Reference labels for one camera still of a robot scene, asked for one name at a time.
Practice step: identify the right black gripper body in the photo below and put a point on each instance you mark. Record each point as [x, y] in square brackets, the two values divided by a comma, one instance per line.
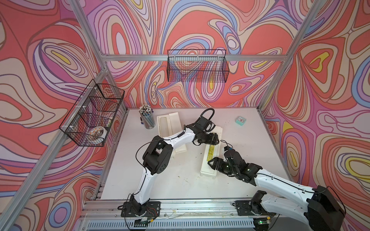
[234, 170]

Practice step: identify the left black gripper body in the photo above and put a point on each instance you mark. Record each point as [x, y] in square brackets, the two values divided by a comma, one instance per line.
[207, 138]

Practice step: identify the cream wrap dispenser with label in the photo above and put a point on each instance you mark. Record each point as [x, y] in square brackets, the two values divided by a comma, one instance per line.
[169, 124]

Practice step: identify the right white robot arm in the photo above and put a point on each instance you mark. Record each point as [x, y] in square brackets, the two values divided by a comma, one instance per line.
[316, 207]

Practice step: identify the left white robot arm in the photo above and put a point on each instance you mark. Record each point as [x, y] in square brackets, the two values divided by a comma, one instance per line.
[157, 157]

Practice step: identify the small teal box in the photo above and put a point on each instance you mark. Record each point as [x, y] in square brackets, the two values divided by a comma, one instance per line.
[240, 120]

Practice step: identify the cup of pencils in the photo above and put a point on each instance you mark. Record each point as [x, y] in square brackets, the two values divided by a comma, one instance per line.
[146, 114]

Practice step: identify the patterned bowl in basket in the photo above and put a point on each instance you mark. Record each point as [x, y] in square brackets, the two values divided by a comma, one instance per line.
[97, 135]

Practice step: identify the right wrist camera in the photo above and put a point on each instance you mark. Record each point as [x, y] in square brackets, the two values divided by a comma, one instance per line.
[227, 148]

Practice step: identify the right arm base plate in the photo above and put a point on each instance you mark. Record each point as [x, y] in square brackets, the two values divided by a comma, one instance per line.
[248, 208]

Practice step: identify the black wire basket back wall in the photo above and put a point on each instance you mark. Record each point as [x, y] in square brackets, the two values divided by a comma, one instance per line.
[197, 65]

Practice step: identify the black wire basket wall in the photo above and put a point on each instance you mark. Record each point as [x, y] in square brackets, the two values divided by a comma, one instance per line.
[97, 106]
[197, 65]

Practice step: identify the aluminium rail at front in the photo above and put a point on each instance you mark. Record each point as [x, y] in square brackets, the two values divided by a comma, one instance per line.
[183, 215]

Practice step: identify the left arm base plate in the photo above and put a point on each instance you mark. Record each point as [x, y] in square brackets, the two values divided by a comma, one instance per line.
[150, 209]

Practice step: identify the black wire basket left wall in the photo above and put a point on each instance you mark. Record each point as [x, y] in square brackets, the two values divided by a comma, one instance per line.
[97, 106]

